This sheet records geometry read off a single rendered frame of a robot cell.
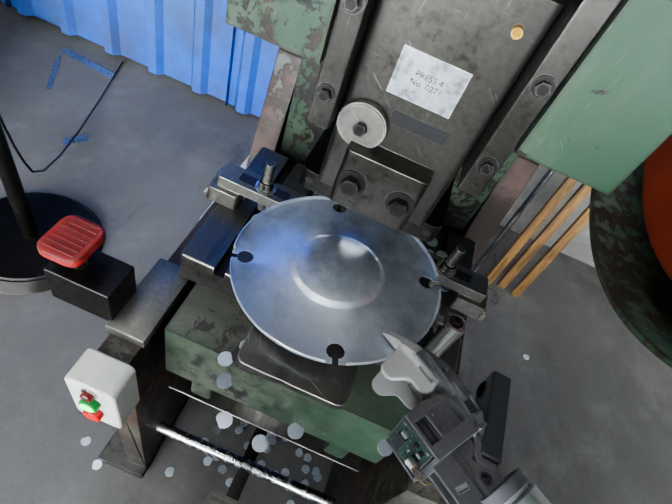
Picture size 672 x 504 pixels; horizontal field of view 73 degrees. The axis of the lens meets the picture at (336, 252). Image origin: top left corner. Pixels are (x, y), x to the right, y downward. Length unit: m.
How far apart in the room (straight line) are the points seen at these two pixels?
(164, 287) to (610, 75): 0.62
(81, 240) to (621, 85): 0.60
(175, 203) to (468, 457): 1.41
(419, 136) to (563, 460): 1.37
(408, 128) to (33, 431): 1.15
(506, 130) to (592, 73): 0.08
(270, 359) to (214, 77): 1.73
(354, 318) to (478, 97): 0.29
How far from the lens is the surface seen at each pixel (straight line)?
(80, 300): 0.73
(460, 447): 0.53
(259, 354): 0.55
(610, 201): 0.77
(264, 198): 0.74
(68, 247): 0.66
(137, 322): 0.73
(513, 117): 0.46
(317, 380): 0.56
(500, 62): 0.47
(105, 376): 0.71
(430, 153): 0.53
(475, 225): 0.98
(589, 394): 1.92
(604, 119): 0.45
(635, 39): 0.43
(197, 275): 0.74
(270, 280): 0.60
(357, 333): 0.57
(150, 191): 1.78
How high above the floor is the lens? 1.28
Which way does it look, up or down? 49 degrees down
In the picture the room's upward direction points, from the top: 24 degrees clockwise
